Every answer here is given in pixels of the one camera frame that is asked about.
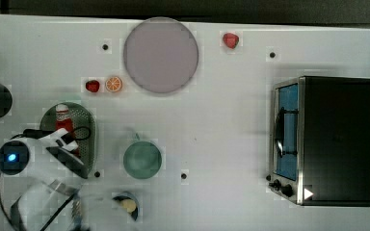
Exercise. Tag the green oval strainer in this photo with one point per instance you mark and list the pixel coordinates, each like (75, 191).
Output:
(84, 123)

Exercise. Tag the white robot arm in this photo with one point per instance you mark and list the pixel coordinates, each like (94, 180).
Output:
(47, 158)

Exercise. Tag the red ketchup bottle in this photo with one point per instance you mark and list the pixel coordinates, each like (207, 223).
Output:
(63, 120)

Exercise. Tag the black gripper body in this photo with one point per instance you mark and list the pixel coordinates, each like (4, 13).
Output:
(69, 160)

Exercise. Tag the red strawberry toy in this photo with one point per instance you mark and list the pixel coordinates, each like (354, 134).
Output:
(230, 40)

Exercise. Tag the blue bowl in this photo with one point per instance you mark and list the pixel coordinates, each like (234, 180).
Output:
(128, 195)

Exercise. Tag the orange slice toy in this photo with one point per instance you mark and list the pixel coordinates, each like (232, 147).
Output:
(113, 84)

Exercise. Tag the teal metal pot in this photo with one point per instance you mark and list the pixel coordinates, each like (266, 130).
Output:
(142, 158)

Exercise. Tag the yellow banana toy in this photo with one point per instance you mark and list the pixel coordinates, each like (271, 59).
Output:
(129, 205)

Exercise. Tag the grey round plate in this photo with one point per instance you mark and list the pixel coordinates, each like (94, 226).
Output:
(161, 55)

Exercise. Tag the small red fruit toy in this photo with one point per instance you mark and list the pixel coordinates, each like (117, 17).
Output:
(92, 86)

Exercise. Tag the black toaster oven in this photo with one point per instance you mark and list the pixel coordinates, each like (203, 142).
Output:
(320, 141)

